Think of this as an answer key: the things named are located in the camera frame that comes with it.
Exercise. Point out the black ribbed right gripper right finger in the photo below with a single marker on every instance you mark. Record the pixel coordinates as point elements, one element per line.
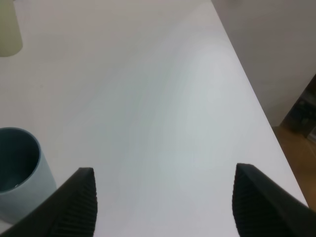
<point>261,208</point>

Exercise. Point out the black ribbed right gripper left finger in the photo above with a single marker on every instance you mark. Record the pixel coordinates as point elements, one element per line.
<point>71,211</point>

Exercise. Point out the blue-grey plastic cup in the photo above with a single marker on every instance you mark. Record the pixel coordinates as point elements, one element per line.
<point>26,180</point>

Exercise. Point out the pale yellow-green plastic cup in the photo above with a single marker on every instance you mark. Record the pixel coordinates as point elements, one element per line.
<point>10,36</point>

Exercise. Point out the dark cabinet in background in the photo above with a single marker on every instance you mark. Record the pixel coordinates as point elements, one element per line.
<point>301,118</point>

